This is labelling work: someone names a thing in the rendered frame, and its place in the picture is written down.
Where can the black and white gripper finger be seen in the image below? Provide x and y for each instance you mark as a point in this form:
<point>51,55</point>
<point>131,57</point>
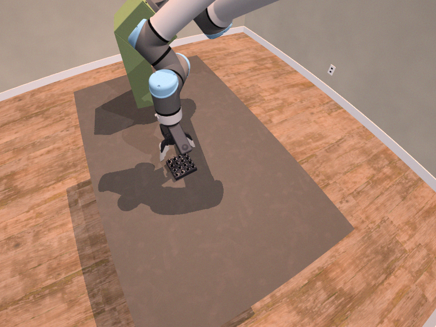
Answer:
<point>190,139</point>
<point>163,149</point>

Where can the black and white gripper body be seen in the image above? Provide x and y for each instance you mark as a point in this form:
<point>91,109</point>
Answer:
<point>166,134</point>

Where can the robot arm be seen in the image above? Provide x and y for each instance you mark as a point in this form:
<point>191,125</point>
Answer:
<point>150,38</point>

